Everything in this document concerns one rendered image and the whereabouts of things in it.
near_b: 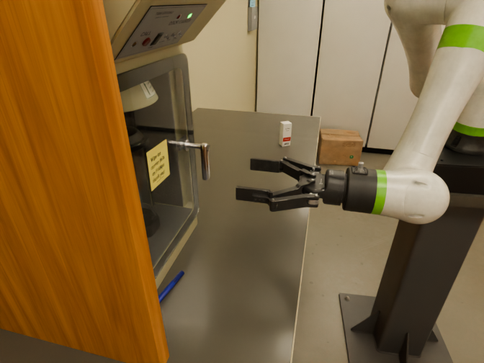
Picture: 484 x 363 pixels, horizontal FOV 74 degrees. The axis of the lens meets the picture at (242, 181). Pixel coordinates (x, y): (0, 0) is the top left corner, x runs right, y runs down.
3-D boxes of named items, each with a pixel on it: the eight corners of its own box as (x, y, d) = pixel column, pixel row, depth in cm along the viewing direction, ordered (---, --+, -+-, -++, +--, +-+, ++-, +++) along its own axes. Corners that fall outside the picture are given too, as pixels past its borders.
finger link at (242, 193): (269, 202, 65) (269, 204, 65) (236, 197, 67) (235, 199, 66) (270, 189, 64) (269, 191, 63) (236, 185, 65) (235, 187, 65)
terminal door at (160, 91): (137, 299, 60) (86, 84, 41) (196, 210, 86) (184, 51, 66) (141, 301, 60) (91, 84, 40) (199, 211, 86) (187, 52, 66)
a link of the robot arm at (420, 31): (423, 70, 118) (394, -48, 76) (472, 78, 108) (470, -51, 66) (405, 101, 119) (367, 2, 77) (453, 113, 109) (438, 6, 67)
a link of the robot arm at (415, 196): (465, 176, 57) (453, 235, 59) (439, 168, 69) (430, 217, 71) (381, 168, 60) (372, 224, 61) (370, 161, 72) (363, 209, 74)
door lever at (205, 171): (191, 174, 77) (186, 179, 75) (188, 137, 72) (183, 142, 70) (212, 177, 76) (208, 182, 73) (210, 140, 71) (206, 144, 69)
